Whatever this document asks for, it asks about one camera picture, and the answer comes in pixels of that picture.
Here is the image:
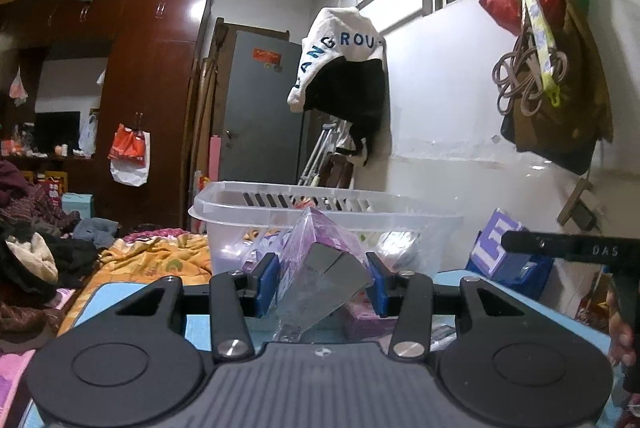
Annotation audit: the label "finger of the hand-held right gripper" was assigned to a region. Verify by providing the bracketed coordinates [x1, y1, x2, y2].
[501, 230, 576, 260]

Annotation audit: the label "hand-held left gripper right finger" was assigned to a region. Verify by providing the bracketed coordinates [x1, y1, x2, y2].
[365, 252, 534, 363]

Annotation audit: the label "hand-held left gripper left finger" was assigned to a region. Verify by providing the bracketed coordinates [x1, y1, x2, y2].
[115, 253, 281, 363]

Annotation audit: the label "purple packet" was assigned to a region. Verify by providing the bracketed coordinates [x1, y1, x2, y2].
[240, 228, 287, 275]
[342, 300, 399, 340]
[274, 207, 375, 341]

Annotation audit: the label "clear plastic basket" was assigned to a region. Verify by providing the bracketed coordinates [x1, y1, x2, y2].
[188, 180, 464, 280]

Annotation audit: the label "person's right hand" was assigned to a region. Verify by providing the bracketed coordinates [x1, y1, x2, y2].
[606, 290, 639, 370]

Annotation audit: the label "blue and white box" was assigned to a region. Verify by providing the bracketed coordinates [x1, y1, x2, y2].
[466, 208, 555, 300]

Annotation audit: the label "orange printed blanket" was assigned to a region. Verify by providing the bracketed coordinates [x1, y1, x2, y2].
[59, 232, 214, 335]

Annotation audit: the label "pink board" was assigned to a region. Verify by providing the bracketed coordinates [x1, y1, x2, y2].
[207, 135, 224, 182]

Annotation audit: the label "brown hanging bag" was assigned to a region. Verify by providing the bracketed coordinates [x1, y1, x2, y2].
[499, 0, 614, 177]

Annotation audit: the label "metal crutches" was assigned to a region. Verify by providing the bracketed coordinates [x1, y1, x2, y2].
[297, 118, 352, 187]

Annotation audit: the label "grey door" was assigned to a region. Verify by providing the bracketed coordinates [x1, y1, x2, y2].
[214, 23, 312, 185]

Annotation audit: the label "wooden sticks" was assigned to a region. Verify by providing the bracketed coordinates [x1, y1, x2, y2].
[192, 18, 226, 190]

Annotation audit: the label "white and orange plastic bag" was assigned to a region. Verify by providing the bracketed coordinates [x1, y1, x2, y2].
[107, 123, 151, 187]

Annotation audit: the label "teal box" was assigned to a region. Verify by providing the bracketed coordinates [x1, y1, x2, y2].
[60, 192, 95, 220]

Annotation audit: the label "white and black jacket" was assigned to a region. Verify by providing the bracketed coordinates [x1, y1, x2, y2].
[287, 6, 389, 167]

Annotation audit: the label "brown wooden wardrobe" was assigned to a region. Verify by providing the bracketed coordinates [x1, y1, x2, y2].
[0, 0, 214, 232]

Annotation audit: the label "pile of dark clothes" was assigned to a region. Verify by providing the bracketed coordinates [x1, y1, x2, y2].
[0, 158, 122, 350]

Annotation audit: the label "black television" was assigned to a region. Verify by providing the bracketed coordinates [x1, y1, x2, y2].
[33, 110, 81, 154]

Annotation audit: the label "small pinkish plastic bag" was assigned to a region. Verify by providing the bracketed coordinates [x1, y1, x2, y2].
[8, 67, 29, 107]

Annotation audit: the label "beige coiled cord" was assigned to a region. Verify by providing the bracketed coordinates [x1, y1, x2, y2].
[492, 27, 569, 117]

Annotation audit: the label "yellow patterned strap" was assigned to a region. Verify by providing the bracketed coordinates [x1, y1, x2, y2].
[492, 0, 561, 107]

